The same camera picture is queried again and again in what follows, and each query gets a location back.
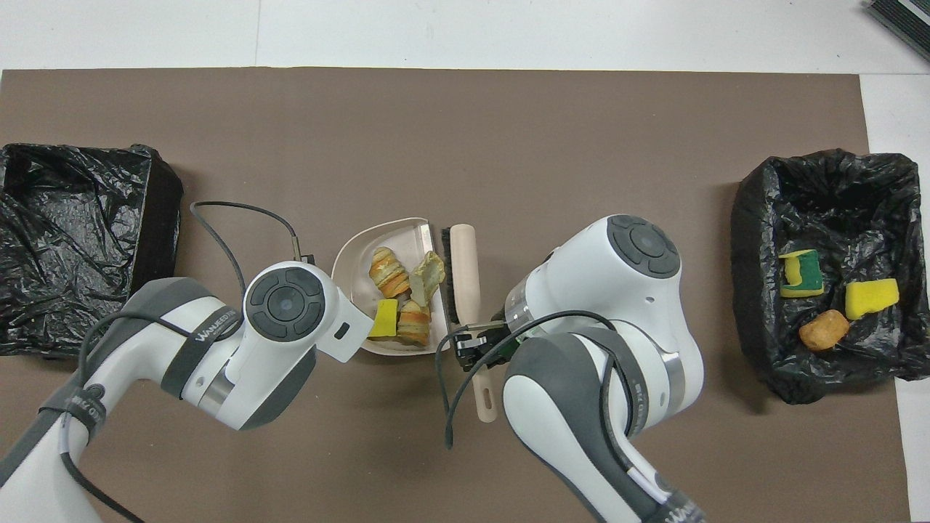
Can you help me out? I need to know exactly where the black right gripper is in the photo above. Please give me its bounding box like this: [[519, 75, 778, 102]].
[[453, 316, 525, 373]]

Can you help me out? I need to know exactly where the striped croissant bread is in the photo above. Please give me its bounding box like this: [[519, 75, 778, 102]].
[[368, 247, 411, 299], [396, 299, 432, 346]]

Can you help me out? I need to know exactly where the beige hand brush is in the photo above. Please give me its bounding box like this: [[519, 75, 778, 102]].
[[440, 224, 499, 423]]

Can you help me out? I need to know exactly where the pale chip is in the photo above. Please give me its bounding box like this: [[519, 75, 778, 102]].
[[409, 251, 446, 307]]

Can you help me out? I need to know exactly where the small yellow sponge wedge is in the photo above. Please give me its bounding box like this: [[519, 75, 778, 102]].
[[368, 299, 400, 339]]

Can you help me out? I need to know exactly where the beige plastic dustpan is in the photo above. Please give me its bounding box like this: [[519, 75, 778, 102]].
[[331, 216, 450, 356]]

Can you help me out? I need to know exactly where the yellow sponge with green pad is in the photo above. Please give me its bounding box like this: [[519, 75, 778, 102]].
[[779, 248, 826, 299]]

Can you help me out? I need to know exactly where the brown bread roll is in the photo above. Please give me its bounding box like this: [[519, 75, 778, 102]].
[[798, 309, 850, 352]]

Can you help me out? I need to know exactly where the yellow sponge piece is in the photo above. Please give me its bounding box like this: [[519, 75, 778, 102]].
[[844, 278, 900, 321]]

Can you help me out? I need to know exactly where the black bag-lined bin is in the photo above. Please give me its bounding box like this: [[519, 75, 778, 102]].
[[730, 149, 930, 405], [0, 143, 184, 362]]

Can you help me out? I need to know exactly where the brown paper table mat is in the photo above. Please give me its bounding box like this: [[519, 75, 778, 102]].
[[0, 68, 913, 523]]

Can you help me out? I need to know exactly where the black ribbed object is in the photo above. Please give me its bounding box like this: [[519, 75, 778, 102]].
[[865, 0, 930, 62]]

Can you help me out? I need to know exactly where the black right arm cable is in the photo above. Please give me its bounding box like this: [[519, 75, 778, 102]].
[[434, 311, 636, 447]]

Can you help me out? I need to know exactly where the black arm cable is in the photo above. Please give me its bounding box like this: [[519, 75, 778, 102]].
[[434, 311, 636, 447], [58, 201, 315, 523]]

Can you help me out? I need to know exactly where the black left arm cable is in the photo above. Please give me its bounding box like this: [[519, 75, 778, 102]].
[[58, 201, 315, 523]]

